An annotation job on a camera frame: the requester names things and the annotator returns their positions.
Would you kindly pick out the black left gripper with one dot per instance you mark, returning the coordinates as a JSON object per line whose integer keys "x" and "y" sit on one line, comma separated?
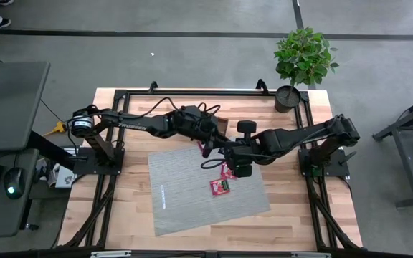
{"x": 208, "y": 130}

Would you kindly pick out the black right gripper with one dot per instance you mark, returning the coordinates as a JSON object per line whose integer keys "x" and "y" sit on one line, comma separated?
{"x": 253, "y": 152}

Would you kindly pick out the red strawberry tea packet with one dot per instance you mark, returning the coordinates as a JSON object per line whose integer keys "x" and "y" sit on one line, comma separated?
{"x": 200, "y": 146}
{"x": 219, "y": 187}
{"x": 226, "y": 173}

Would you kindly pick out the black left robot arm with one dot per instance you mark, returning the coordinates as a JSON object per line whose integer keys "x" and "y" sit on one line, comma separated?
{"x": 135, "y": 126}

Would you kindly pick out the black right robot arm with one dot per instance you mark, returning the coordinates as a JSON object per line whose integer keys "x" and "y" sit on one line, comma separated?
{"x": 299, "y": 136}

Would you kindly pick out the wooden three-compartment box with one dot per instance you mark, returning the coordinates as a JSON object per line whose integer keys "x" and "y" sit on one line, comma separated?
{"x": 223, "y": 126}

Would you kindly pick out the grey woven placemat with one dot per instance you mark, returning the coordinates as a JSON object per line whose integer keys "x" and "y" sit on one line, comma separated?
{"x": 185, "y": 200}

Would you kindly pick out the green plant in black pot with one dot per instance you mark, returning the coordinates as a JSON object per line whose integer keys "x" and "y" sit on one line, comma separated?
{"x": 303, "y": 57}

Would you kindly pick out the silver metal bar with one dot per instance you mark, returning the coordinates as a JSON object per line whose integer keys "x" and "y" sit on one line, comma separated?
{"x": 310, "y": 254}
{"x": 109, "y": 254}

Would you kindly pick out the white box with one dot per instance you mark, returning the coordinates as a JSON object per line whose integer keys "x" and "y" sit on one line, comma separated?
{"x": 65, "y": 178}

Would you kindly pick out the yellow power plug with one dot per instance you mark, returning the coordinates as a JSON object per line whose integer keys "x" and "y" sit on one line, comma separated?
{"x": 60, "y": 127}

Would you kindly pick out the grey metal cart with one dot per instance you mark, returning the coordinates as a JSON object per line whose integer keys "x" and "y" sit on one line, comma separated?
{"x": 411, "y": 168}

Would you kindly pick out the black diagonal desk beam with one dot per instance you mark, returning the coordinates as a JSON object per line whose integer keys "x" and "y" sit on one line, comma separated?
{"x": 48, "y": 148}

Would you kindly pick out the black computer mouse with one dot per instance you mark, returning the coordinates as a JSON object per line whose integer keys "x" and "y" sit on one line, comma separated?
{"x": 13, "y": 181}

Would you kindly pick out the dark grey side table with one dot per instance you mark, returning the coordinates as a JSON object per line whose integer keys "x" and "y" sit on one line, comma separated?
{"x": 9, "y": 107}

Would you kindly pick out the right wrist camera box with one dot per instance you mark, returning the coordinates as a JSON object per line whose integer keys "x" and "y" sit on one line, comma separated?
{"x": 246, "y": 127}

